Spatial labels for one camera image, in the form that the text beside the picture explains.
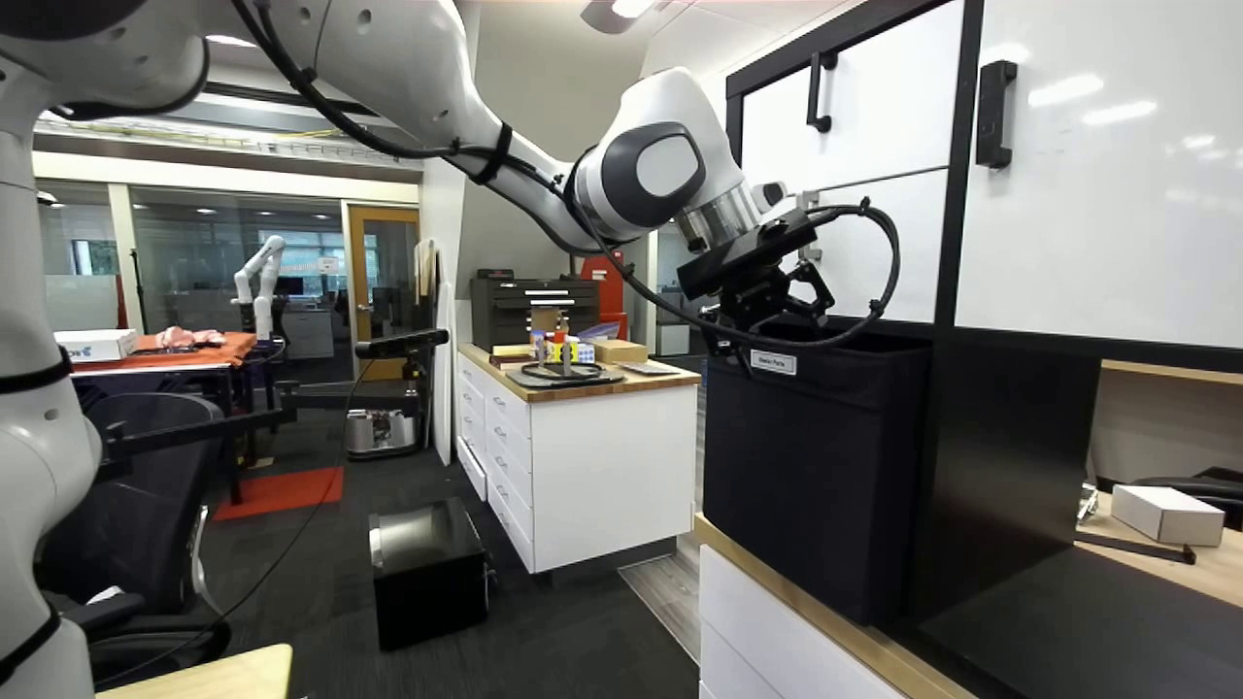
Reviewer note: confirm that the small wooden box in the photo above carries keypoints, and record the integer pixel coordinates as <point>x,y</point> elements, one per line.
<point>621,352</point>

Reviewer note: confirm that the wooden door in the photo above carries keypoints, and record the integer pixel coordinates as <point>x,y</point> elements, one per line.
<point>384,286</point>

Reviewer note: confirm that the red wall cabinet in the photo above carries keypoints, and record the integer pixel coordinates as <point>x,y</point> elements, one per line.
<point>603,295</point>

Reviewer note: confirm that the white printed box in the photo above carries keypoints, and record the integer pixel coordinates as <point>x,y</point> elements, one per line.
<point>98,343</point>

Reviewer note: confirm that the white cabinet door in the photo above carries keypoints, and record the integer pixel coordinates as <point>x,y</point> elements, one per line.
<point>1112,181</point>

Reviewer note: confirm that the black fabric drawer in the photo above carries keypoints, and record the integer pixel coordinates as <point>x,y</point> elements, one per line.
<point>817,478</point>

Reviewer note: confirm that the black office chair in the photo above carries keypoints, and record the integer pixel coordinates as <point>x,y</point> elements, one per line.
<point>141,519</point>

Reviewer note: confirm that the tall white cabinet drawer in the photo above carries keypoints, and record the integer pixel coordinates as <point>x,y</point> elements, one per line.
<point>896,90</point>

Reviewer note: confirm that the red floor mat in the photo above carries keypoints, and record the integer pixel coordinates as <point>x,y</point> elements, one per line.
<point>277,495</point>

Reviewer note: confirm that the long black horizontal pole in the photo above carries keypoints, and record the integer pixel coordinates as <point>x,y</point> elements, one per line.
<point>352,397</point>

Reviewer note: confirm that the black round tray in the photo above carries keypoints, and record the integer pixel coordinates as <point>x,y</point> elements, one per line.
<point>570,375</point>

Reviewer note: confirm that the white counter cabinet wood top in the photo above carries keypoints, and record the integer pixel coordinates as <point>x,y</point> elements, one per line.
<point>761,647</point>

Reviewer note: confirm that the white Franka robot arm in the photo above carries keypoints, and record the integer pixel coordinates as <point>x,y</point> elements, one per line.
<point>390,54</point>

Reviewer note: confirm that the table with orange cloth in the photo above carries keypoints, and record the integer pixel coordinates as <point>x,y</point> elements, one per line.
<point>194,352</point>

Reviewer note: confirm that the colourful toy block stack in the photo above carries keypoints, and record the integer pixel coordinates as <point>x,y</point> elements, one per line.
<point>566,348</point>

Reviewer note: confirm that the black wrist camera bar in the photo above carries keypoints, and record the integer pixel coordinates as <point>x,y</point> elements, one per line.
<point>739,253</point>

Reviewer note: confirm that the ceiling light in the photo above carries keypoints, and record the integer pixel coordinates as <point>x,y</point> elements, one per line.
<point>625,11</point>

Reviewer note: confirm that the white cardboard box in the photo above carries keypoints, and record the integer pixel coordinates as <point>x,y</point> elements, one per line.
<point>1165,515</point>

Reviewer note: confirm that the flat grey tablet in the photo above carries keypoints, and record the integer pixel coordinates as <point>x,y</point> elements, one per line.
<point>650,370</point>

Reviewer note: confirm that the black floor box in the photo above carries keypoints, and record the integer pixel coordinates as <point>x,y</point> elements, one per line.
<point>434,586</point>

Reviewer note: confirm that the white island cabinet wood top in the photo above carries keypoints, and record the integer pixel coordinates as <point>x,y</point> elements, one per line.
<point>595,468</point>

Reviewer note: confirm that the black desk mat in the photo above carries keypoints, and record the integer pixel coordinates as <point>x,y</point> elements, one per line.
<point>1100,634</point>

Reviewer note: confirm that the white drawer label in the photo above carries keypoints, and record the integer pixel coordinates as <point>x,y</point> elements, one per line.
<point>774,365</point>

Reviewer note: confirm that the small white robot arm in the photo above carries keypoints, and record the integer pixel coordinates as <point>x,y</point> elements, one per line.
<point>263,277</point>

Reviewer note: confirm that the black frame storage cabinet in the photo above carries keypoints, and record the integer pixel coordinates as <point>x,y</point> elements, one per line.
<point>1010,451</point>

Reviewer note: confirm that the short white cabinet drawer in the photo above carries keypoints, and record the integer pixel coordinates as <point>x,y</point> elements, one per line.
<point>914,245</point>

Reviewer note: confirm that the white floor bin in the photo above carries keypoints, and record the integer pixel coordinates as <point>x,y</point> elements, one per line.
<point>379,432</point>

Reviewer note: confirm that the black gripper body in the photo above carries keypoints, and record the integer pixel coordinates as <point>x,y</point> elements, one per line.
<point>772,297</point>

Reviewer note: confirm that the black printer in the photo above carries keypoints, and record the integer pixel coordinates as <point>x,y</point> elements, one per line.
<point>518,305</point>

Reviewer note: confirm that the black desk device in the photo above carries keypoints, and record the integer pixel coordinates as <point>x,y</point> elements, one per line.
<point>1217,491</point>

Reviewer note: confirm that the short black padded bar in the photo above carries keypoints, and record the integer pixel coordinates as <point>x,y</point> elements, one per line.
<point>404,341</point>

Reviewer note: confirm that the black pen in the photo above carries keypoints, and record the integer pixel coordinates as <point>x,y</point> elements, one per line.
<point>1139,544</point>

